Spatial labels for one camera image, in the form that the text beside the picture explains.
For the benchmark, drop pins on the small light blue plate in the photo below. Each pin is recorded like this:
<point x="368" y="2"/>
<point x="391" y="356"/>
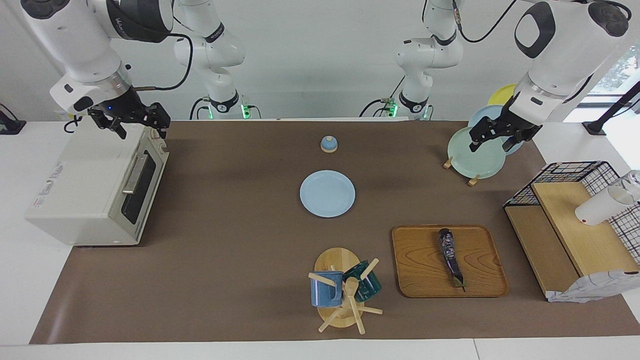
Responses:
<point x="327" y="194"/>

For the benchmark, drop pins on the pale green plate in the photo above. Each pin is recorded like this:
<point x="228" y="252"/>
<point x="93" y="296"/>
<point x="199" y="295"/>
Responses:
<point x="475" y="162"/>

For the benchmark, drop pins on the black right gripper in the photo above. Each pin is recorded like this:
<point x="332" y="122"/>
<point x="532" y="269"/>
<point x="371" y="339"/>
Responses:
<point x="122" y="107"/>

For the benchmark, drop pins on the yellow plate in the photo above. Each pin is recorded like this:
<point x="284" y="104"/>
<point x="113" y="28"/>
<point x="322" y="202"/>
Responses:
<point x="500" y="96"/>

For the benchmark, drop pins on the black stand leg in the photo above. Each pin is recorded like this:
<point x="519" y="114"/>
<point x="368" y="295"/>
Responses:
<point x="595" y="127"/>

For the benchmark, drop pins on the white cup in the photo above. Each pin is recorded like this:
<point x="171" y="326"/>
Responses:
<point x="597" y="210"/>

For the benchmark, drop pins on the dark purple eggplant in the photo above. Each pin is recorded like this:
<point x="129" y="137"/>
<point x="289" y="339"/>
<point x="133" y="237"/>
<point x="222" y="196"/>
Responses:
<point x="448" y="250"/>

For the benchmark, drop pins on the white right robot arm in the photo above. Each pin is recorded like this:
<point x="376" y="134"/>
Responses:
<point x="75" y="45"/>

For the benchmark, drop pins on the black clamp mount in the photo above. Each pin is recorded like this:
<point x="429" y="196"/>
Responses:
<point x="10" y="127"/>

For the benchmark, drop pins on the wooden mug tree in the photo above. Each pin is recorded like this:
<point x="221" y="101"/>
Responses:
<point x="335" y="260"/>

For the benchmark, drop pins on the large light blue plate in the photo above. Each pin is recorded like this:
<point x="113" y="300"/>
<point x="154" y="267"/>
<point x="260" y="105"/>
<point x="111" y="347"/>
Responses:
<point x="481" y="116"/>

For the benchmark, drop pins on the wooden plate rack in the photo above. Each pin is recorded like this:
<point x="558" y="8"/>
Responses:
<point x="474" y="181"/>

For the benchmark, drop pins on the white toaster oven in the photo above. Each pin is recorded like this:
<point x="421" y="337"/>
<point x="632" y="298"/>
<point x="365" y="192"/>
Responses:
<point x="80" y="190"/>

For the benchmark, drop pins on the brown table mat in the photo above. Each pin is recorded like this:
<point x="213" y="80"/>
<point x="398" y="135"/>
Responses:
<point x="225" y="250"/>

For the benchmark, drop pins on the white patterned cloth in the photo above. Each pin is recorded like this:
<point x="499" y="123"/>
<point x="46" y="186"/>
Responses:
<point x="595" y="287"/>

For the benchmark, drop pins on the clear glass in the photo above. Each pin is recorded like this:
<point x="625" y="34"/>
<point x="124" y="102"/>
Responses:
<point x="634" y="181"/>

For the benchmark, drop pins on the blue mug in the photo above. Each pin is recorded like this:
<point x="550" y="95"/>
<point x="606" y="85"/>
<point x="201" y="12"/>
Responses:
<point x="322" y="295"/>

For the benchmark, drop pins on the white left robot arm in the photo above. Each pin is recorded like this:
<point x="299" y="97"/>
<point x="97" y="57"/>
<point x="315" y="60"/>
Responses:
<point x="565" y="55"/>

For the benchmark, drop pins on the wooden tray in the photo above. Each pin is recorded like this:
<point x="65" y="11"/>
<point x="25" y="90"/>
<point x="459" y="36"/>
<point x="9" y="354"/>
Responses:
<point x="420" y="262"/>

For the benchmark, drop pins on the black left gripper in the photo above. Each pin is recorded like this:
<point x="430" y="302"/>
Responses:
<point x="505" y="125"/>

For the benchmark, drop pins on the dark green mug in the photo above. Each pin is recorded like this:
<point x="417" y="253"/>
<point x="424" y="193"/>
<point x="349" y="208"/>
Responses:
<point x="370" y="290"/>

